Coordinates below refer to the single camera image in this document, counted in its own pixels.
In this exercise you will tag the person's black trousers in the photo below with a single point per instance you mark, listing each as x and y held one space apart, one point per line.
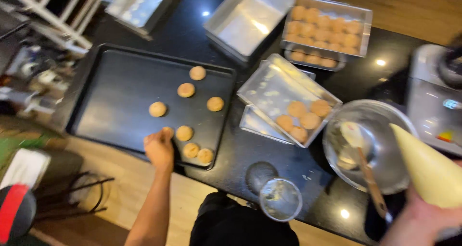
238 224

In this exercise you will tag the silver kitchen scale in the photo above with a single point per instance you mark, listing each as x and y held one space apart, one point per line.
429 105

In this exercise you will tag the person's left fingers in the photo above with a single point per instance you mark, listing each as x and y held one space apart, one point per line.
154 136

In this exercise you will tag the person's right hand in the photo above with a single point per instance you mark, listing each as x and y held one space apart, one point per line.
433 217

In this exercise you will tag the clear drinking glass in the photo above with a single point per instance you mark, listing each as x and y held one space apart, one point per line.
280 199

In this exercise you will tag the cream piping bag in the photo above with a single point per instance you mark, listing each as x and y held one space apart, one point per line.
429 166

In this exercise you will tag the cluttered shelf of items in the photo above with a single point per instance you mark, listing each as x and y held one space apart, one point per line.
32 80

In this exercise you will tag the packed batch of pastry buns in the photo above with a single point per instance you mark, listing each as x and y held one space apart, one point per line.
325 27

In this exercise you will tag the black and red round object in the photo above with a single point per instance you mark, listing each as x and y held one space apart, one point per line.
16 213

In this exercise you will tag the black baking tray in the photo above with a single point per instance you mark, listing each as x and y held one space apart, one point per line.
119 94

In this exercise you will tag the black round container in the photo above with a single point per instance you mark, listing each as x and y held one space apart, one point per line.
451 65

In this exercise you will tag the spread of pastry buns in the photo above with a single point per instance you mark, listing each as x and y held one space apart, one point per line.
186 90

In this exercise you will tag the person's left hand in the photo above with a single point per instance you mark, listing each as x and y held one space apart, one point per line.
158 152

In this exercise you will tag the white folded cloth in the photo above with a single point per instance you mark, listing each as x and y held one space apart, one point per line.
25 168

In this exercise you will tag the steel mixing bowl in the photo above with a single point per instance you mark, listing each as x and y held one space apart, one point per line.
386 155

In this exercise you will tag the red yellow small tool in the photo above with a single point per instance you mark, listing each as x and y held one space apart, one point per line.
447 136

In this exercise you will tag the rectangular metal tray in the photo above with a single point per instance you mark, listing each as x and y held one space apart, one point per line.
245 22
258 125
274 87
364 29
341 60
140 6

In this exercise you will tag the white metal rack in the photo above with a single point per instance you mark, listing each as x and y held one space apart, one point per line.
54 18

